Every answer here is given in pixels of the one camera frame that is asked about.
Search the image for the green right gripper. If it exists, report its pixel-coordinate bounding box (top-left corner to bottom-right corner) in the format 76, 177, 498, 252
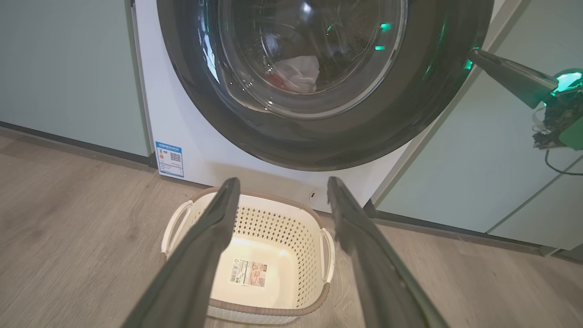
468, 48, 583, 151

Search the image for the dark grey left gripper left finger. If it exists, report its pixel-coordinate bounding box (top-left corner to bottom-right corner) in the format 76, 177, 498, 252
122, 178, 241, 328

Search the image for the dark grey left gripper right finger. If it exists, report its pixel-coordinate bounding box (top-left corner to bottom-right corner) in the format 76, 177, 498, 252
327, 176, 451, 328

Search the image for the washing machine glass door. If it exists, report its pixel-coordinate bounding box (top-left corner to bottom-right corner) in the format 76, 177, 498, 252
156, 0, 495, 172

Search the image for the white garment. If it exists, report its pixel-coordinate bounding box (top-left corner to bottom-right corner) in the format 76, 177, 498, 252
273, 56, 320, 94

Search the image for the white front-load washing machine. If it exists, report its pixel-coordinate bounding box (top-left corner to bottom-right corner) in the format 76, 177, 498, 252
132, 0, 506, 214

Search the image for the paper product label sticker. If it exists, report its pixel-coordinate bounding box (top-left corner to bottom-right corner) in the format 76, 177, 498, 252
228, 259, 268, 288

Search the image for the cream perforated laundry basket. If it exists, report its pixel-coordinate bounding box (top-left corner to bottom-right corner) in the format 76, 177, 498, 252
160, 187, 336, 325

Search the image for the round white filter cover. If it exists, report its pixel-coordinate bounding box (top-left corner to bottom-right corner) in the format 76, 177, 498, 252
309, 187, 331, 208

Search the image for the blue energy label sticker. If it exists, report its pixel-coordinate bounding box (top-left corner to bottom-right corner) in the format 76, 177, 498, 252
155, 141, 184, 178

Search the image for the pale green cabinet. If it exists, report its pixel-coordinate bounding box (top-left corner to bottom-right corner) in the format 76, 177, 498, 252
364, 0, 583, 262
0, 0, 158, 167

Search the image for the thin black right cable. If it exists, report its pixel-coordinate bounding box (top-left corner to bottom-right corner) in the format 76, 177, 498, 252
544, 148, 583, 176

